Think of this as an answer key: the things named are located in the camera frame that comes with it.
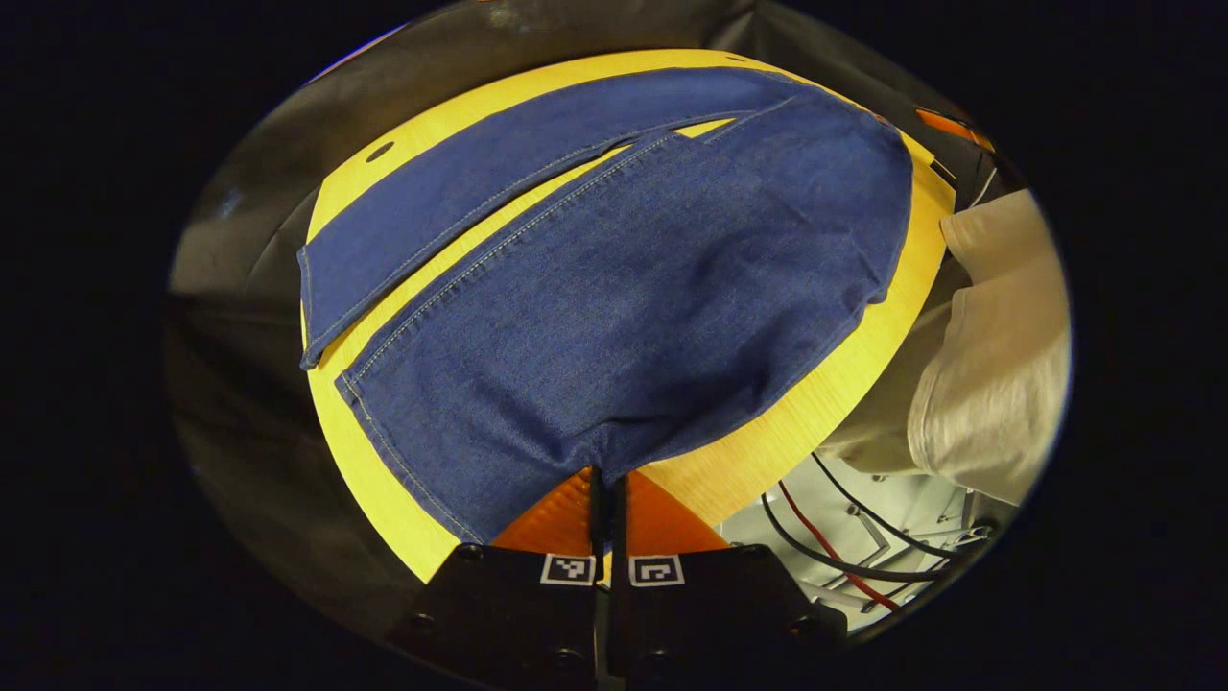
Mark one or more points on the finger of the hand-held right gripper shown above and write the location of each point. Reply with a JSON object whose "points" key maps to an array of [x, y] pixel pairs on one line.
{"points": [[950, 125]]}

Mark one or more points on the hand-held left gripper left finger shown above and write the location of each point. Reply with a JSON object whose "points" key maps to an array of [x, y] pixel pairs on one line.
{"points": [[518, 614]]}

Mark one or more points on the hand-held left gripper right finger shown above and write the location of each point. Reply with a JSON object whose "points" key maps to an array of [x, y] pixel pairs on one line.
{"points": [[710, 605]]}

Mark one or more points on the blue denim jeans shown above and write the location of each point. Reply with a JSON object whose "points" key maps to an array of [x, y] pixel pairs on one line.
{"points": [[624, 317]]}

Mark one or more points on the person's white top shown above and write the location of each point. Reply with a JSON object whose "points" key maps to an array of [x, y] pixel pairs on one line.
{"points": [[892, 403]]}

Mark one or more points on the black backdrop cloth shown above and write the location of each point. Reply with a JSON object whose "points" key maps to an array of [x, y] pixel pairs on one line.
{"points": [[240, 403]]}

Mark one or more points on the grey metal table frame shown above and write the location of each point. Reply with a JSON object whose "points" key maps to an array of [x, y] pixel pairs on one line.
{"points": [[921, 499]]}

